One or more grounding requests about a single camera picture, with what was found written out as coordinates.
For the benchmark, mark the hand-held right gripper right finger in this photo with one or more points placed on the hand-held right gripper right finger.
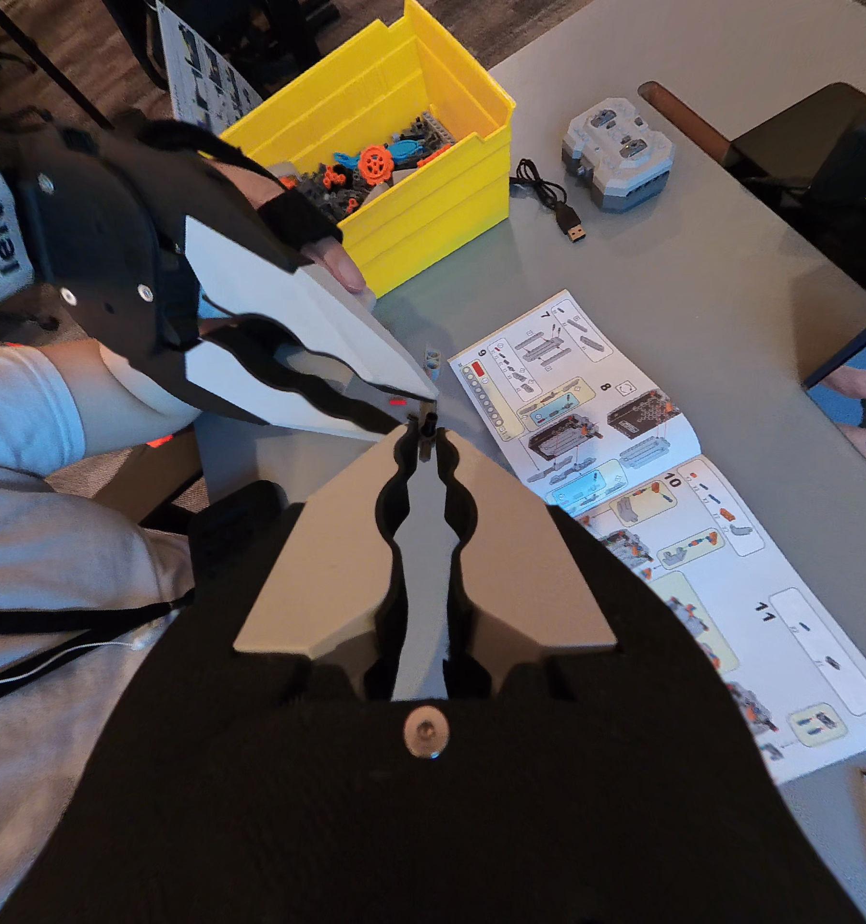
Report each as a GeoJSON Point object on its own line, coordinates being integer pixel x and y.
{"type": "Point", "coordinates": [523, 570]}

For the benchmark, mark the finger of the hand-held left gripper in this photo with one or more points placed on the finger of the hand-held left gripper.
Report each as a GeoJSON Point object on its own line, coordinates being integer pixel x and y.
{"type": "Point", "coordinates": [289, 303]}
{"type": "Point", "coordinates": [224, 382]}

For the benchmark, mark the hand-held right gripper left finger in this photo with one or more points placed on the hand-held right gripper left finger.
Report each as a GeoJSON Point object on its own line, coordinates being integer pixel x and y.
{"type": "Point", "coordinates": [317, 570]}

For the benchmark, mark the small grey building piece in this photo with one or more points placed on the small grey building piece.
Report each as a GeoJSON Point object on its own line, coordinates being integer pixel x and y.
{"type": "Point", "coordinates": [433, 361]}

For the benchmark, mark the black connector pin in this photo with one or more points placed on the black connector pin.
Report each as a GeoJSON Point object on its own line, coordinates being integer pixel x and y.
{"type": "Point", "coordinates": [427, 437]}

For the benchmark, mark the person's left forearm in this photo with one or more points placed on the person's left forearm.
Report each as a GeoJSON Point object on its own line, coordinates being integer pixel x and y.
{"type": "Point", "coordinates": [36, 404]}

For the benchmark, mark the grey desk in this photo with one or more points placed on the grey desk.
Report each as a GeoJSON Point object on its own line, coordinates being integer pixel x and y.
{"type": "Point", "coordinates": [693, 289]}

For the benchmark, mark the person's left hand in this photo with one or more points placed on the person's left hand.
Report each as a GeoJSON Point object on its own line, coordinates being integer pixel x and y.
{"type": "Point", "coordinates": [339, 267]}

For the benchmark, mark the wooden chair with grey fabric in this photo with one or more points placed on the wooden chair with grey fabric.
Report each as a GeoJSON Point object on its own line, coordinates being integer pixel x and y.
{"type": "Point", "coordinates": [130, 491]}

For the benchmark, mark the pile of toy building pieces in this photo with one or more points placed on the pile of toy building pieces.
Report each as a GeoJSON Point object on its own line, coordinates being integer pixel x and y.
{"type": "Point", "coordinates": [372, 164]}

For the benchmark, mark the yellow plastic bin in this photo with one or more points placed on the yellow plastic bin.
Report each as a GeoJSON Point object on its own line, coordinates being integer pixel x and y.
{"type": "Point", "coordinates": [433, 216]}

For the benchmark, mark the printed instruction sheet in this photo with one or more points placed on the printed instruction sheet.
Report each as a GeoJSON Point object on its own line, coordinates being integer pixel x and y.
{"type": "Point", "coordinates": [202, 65]}

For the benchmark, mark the open instruction booklet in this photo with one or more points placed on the open instruction booklet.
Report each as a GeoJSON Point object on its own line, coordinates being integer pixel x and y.
{"type": "Point", "coordinates": [620, 404]}

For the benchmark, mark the person's grey clothing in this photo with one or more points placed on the person's grey clothing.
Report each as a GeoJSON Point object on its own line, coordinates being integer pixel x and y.
{"type": "Point", "coordinates": [50, 548]}

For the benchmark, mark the grey toy remote control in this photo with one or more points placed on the grey toy remote control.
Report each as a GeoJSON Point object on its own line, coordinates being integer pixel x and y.
{"type": "Point", "coordinates": [617, 155]}

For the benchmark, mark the brown wooden armrest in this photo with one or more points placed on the brown wooden armrest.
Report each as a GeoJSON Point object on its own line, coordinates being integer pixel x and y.
{"type": "Point", "coordinates": [682, 123]}

